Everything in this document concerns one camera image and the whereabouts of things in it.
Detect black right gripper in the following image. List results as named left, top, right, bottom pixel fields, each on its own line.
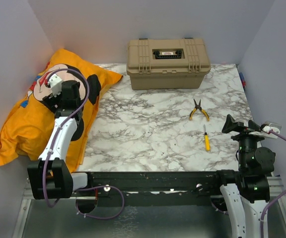
left=222, top=113, right=268, bottom=170

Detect orange Mickey Mouse pillowcase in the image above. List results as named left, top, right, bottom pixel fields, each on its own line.
left=0, top=49, right=122, bottom=173

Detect tan plastic toolbox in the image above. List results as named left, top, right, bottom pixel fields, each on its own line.
left=127, top=38, right=211, bottom=90

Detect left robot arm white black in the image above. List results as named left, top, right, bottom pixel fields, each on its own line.
left=27, top=80, right=94, bottom=199

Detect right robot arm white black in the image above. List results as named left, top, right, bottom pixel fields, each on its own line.
left=212, top=115, right=282, bottom=238

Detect yellow black pliers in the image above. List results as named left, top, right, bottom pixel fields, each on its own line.
left=189, top=99, right=210, bottom=121

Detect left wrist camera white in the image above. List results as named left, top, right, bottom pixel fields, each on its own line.
left=47, top=73, right=63, bottom=97

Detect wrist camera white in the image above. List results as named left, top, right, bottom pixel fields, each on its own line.
left=47, top=73, right=63, bottom=97
left=250, top=121, right=282, bottom=139

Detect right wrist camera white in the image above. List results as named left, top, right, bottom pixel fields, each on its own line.
left=250, top=121, right=282, bottom=139

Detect yellow handled screwdriver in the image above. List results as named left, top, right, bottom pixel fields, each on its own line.
left=203, top=125, right=211, bottom=151

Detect blue red object at wall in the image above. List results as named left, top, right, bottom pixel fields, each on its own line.
left=239, top=72, right=246, bottom=92

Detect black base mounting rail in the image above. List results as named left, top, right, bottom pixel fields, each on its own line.
left=71, top=170, right=243, bottom=207

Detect aluminium frame rail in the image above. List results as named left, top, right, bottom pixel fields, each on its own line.
left=22, top=178, right=71, bottom=200

